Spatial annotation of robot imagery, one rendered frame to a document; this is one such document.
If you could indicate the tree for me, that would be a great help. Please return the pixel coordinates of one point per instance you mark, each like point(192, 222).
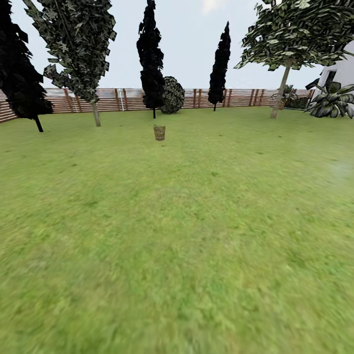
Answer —
point(151, 60)
point(103, 72)
point(19, 80)
point(299, 32)
point(217, 82)
point(76, 32)

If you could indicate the wicker basket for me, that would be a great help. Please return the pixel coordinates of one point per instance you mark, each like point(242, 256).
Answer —
point(159, 132)

